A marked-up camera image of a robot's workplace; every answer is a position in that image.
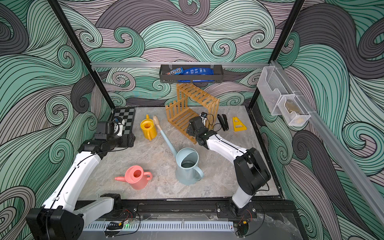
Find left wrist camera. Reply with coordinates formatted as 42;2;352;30
113;117;125;137

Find black grey chessboard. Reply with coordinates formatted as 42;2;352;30
112;108;136;135

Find clear plastic wall bin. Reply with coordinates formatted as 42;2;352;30
257;66;310;127

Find aluminium wall rail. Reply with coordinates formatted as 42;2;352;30
270;61;384;224
90;61;269;69

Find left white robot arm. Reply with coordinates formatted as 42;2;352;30
26;117;135;240

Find light blue long-spout watering can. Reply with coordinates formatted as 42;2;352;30
153;115;204;186

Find aluminium wall rail right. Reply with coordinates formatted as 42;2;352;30
270;61;384;224

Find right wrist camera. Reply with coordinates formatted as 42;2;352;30
200;112;210;126

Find white slotted cable duct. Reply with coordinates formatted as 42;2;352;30
82;221;235;232

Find wooden slatted shelf rack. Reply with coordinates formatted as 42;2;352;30
165;84;220;144

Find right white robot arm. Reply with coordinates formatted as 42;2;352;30
186;117;271;217

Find yellow plastic watering can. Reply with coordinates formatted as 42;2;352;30
140;115;157;141

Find aluminium wall rail back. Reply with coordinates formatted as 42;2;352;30
90;61;269;69

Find pink plastic watering can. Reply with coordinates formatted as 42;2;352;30
115;165;153;190

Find black corner frame post left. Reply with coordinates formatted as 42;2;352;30
48;0;116;109

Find yellow triangular stand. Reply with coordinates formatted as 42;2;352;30
232;117;247;132

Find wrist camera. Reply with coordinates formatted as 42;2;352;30
200;112;210;126
113;117;125;137

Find black corner frame post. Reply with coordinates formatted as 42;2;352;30
48;0;116;109
247;0;306;110

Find black corner frame post right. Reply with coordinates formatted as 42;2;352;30
247;0;306;110

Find black wall basket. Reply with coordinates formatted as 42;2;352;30
159;65;224;84

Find blue snack bag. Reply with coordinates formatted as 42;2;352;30
183;68;214;76

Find small candy packet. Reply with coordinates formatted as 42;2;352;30
165;68;184;76

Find black stapler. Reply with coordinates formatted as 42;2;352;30
218;114;229;131

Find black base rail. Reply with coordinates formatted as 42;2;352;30
102;197;299;219

